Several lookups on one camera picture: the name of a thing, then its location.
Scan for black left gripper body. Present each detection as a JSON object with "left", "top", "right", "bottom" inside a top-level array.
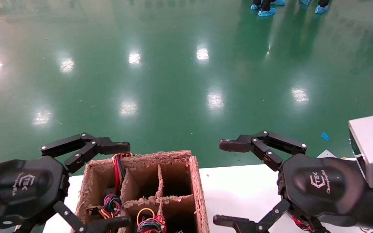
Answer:
[{"left": 0, "top": 155, "right": 70, "bottom": 231}]

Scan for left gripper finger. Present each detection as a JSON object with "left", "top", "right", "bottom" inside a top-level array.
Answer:
[
  {"left": 40, "top": 132, "right": 131, "bottom": 174},
  {"left": 53, "top": 201, "right": 132, "bottom": 233}
]

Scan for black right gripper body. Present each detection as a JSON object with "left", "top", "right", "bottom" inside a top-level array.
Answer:
[{"left": 277, "top": 153, "right": 369, "bottom": 218}]

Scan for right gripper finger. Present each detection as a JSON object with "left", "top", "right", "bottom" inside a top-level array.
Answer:
[
  {"left": 219, "top": 130, "right": 308, "bottom": 172},
  {"left": 213, "top": 199, "right": 291, "bottom": 233}
]

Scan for multicoloured wire bundle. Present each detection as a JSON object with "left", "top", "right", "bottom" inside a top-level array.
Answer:
[{"left": 106, "top": 152, "right": 133, "bottom": 196}]

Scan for grey power supply colourful wires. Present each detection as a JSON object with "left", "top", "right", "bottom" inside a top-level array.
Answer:
[
  {"left": 98, "top": 194, "right": 123, "bottom": 220},
  {"left": 290, "top": 150, "right": 373, "bottom": 233},
  {"left": 136, "top": 208, "right": 167, "bottom": 233}
]

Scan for brown cardboard divider box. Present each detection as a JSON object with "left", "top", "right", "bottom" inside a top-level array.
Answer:
[{"left": 75, "top": 150, "right": 210, "bottom": 233}]

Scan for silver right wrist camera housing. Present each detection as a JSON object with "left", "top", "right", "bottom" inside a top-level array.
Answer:
[{"left": 348, "top": 114, "right": 373, "bottom": 189}]

